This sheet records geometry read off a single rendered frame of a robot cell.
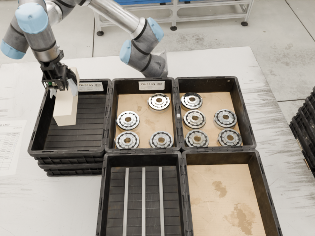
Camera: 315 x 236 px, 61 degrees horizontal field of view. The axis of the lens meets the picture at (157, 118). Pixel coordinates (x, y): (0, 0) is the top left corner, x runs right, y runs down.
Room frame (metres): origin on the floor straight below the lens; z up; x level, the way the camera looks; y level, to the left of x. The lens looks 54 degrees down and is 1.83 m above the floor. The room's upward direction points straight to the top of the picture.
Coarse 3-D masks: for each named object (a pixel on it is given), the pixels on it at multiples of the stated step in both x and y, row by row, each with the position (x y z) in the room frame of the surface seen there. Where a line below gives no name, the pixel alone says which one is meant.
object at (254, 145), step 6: (180, 78) 0.90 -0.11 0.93; (186, 78) 0.90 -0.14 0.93; (192, 78) 0.90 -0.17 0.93; (198, 78) 0.90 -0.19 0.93; (204, 78) 0.90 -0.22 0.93; (210, 78) 0.90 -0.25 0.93; (216, 78) 0.90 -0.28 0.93; (222, 78) 0.90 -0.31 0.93; (228, 78) 0.90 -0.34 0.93; (234, 78) 0.90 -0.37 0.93; (240, 90) 0.82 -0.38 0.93; (240, 96) 0.78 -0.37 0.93; (180, 108) 0.71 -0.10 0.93; (246, 108) 0.71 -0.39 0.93; (180, 114) 0.68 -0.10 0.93; (246, 114) 0.68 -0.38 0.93; (180, 120) 0.65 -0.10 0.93; (246, 120) 0.65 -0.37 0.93; (180, 126) 0.62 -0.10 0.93; (180, 132) 0.59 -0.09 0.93; (252, 132) 0.59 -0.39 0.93; (180, 138) 0.56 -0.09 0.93; (252, 138) 0.56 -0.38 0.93
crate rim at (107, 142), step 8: (112, 80) 0.88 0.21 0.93; (120, 80) 0.88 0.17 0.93; (128, 80) 0.88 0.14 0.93; (136, 80) 0.89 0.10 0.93; (144, 80) 0.89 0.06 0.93; (152, 80) 0.89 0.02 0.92; (112, 88) 0.84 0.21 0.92; (112, 96) 0.78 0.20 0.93; (176, 104) 0.73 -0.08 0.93; (176, 112) 0.69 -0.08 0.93; (176, 120) 0.65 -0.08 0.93; (176, 128) 0.61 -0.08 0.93; (176, 136) 0.57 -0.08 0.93
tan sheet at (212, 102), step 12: (180, 96) 0.87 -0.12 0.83; (204, 96) 0.87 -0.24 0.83; (216, 96) 0.87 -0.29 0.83; (228, 96) 0.87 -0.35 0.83; (204, 108) 0.79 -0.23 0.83; (216, 108) 0.79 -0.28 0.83; (228, 108) 0.79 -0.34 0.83; (204, 132) 0.65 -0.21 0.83; (216, 132) 0.65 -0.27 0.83; (216, 144) 0.59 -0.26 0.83
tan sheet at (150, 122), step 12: (120, 96) 0.87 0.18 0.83; (132, 96) 0.87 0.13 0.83; (144, 96) 0.87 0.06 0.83; (168, 96) 0.87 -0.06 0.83; (120, 108) 0.79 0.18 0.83; (132, 108) 0.79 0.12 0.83; (144, 108) 0.79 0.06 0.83; (144, 120) 0.72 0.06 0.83; (156, 120) 0.72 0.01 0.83; (168, 120) 0.72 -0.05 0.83; (120, 132) 0.65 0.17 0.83; (144, 132) 0.65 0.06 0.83; (168, 132) 0.65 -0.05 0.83; (144, 144) 0.59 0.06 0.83
